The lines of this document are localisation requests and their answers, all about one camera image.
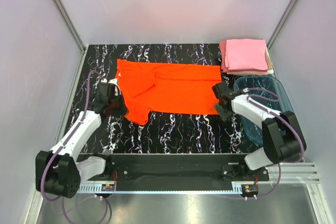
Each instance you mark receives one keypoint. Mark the orange t-shirt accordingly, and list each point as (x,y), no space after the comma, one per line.
(167,88)

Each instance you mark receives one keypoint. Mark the right aluminium frame post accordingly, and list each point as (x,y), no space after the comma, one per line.
(287,12)

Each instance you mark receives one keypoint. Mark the folded cream t-shirt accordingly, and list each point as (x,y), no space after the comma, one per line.
(256,72)

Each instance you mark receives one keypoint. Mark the aluminium rail front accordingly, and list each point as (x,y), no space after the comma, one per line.
(293,194)

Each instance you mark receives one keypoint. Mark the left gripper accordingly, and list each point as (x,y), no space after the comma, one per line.
(124,109)

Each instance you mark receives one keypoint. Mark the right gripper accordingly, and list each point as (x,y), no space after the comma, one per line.
(224,116)

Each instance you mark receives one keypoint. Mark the slotted cable duct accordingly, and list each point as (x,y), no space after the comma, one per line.
(124,188)

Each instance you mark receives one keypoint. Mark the aluminium frame post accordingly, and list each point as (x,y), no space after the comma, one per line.
(287,12)
(69,24)

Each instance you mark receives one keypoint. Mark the left aluminium frame post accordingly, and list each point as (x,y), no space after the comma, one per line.
(69,24)

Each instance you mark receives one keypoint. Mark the blue transparent plastic bin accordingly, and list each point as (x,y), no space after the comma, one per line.
(270,83)

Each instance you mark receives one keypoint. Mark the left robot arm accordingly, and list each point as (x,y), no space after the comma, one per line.
(57,171)

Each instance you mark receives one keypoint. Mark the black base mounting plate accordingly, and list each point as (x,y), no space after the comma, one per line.
(175,169)

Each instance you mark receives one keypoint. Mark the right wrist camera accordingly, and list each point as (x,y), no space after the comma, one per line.
(241,92)

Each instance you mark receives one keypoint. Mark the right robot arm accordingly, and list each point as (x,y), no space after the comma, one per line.
(282,137)

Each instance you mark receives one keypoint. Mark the folded salmon t-shirt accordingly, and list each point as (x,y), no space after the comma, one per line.
(222,46)

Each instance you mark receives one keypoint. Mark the folded pink t-shirt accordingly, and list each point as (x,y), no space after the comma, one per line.
(246,54)

